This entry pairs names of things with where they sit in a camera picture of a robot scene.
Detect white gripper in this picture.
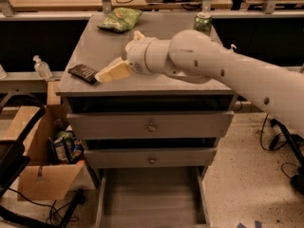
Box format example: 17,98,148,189
95,30,173,83

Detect dark chocolate rxbar wrapper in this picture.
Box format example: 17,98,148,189
67,64,97,85

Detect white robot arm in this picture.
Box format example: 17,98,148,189
95,29,304,135

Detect grey top drawer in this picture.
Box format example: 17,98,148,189
67,111,234,140

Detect grey drawer cabinet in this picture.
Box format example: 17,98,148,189
56,11,246,228

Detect grey middle drawer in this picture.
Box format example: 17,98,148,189
85,147,217,168

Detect grey open bottom drawer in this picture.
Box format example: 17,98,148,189
95,167,211,228

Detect green chip bag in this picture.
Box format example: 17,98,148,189
97,8,143,33

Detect green soda can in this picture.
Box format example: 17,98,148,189
194,11,212,35

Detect clear sanitizer bottle left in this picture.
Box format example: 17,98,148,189
33,55,52,79

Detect white pump bottle right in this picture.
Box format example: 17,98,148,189
230,44,237,52

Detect snack bags in box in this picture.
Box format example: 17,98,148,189
47,131,85,164

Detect cardboard box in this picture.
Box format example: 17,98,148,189
7,96,85,201

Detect black chair frame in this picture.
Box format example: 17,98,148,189
0,91,84,228

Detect black stand with cables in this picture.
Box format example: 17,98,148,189
259,116,304,195

